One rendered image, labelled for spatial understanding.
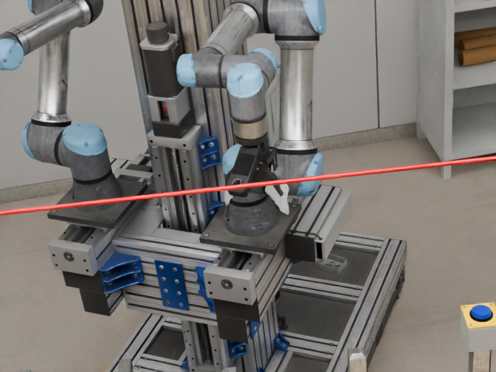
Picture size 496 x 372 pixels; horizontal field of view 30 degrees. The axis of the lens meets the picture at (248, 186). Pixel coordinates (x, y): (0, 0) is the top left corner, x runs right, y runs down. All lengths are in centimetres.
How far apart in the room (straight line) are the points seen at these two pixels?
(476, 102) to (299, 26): 272
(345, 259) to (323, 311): 30
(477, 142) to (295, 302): 150
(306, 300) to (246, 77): 177
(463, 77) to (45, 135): 230
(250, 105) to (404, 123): 302
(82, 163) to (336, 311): 128
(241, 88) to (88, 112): 274
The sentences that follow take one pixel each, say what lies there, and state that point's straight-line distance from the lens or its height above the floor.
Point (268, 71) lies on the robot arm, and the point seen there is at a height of 163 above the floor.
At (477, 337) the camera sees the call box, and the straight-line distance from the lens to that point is 197.
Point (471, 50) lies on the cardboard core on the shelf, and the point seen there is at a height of 59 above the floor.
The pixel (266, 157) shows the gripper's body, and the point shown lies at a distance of 206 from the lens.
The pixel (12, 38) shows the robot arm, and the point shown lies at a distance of 240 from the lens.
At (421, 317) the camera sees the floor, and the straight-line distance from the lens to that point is 382.
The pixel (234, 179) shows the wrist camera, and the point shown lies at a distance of 200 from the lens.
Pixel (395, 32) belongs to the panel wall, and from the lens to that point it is 469.
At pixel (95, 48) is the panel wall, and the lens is 449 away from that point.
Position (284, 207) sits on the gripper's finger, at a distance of 208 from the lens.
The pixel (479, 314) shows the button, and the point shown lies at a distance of 196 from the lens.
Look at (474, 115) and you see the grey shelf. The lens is 490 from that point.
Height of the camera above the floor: 252
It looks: 33 degrees down
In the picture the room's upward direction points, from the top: 7 degrees counter-clockwise
